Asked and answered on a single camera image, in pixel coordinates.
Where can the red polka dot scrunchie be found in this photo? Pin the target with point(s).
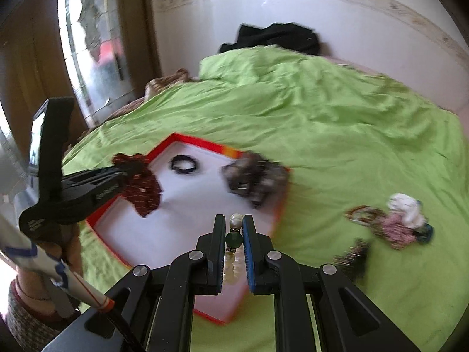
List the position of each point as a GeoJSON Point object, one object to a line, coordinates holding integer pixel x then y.
{"type": "Point", "coordinates": [141, 187]}

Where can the stained glass window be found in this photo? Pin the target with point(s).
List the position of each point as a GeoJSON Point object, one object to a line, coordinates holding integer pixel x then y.
{"type": "Point", "coordinates": [92, 42]}

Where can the rhinestone butterfly hair comb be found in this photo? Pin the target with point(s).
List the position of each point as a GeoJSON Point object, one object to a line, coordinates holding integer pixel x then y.
{"type": "Point", "coordinates": [353, 262]}

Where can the red white tray box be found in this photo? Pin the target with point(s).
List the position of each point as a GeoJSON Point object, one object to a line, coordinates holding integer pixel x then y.
{"type": "Point", "coordinates": [193, 193]}

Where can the red plaid scrunchie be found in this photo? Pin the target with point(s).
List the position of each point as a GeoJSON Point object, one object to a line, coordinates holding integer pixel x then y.
{"type": "Point", "coordinates": [395, 232]}

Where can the person left hand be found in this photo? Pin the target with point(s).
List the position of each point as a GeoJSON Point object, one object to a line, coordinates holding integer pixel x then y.
{"type": "Point", "coordinates": [30, 286]}

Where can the brown leopard blanket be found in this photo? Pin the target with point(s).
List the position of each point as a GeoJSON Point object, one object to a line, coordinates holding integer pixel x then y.
{"type": "Point", "coordinates": [152, 89]}

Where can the green bed sheet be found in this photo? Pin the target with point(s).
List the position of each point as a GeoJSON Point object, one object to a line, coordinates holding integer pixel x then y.
{"type": "Point", "coordinates": [350, 139]}

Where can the grey black organza scrunchie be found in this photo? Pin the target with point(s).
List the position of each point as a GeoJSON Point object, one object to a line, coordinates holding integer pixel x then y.
{"type": "Point", "coordinates": [255, 178]}

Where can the white cherry print scrunchie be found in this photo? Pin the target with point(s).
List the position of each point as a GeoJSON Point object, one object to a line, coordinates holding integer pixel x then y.
{"type": "Point", "coordinates": [409, 209]}

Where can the blue striped hair band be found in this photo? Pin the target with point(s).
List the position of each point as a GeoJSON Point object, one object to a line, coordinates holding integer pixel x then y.
{"type": "Point", "coordinates": [424, 234]}

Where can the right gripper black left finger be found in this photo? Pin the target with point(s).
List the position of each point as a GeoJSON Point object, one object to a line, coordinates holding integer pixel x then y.
{"type": "Point", "coordinates": [153, 307]}

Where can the black cloth at wall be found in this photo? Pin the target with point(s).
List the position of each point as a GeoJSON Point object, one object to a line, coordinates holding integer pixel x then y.
{"type": "Point", "coordinates": [290, 36]}

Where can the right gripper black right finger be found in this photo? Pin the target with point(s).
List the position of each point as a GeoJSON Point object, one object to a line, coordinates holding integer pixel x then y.
{"type": "Point", "coordinates": [316, 309]}

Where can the left knit sleeve forearm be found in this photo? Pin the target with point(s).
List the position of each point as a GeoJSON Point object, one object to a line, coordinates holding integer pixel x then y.
{"type": "Point", "coordinates": [31, 330]}

